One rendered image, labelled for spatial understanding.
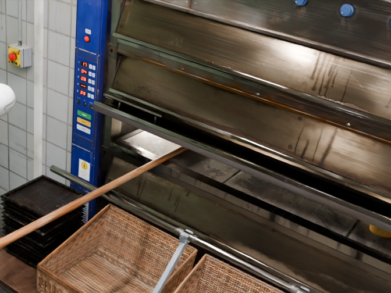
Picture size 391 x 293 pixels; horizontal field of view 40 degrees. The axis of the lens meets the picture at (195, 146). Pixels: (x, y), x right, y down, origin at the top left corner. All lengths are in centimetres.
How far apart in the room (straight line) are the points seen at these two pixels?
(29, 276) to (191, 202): 86
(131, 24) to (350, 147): 106
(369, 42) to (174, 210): 118
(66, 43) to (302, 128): 124
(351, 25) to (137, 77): 99
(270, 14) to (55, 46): 116
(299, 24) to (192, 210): 99
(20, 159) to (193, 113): 129
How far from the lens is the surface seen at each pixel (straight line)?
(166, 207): 256
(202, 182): 240
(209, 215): 246
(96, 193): 220
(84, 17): 256
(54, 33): 276
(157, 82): 240
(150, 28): 235
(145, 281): 273
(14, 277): 276
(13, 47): 290
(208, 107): 226
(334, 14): 198
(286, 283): 193
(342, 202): 197
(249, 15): 211
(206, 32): 222
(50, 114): 292
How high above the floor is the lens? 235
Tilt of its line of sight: 26 degrees down
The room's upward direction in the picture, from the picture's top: 8 degrees clockwise
